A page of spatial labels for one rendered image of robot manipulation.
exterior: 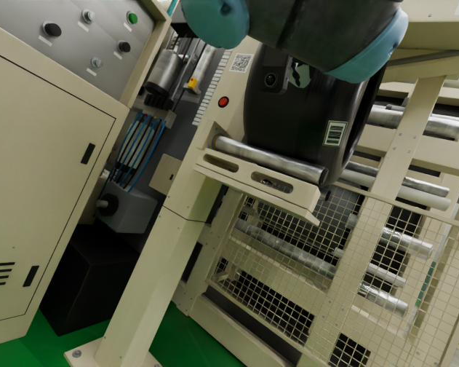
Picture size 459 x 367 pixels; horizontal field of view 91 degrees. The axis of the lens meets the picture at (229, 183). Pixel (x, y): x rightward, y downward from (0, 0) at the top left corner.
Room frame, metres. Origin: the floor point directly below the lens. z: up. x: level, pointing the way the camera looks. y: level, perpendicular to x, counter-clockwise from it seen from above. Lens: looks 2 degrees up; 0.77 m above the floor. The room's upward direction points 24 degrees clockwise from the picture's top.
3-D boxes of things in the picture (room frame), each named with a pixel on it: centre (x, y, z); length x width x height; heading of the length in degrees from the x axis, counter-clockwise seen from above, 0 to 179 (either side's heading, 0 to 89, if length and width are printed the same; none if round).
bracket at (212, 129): (0.85, 0.03, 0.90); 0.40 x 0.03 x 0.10; 151
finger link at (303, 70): (0.46, -0.05, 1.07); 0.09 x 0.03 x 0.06; 151
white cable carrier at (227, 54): (0.89, 0.20, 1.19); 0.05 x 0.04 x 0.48; 151
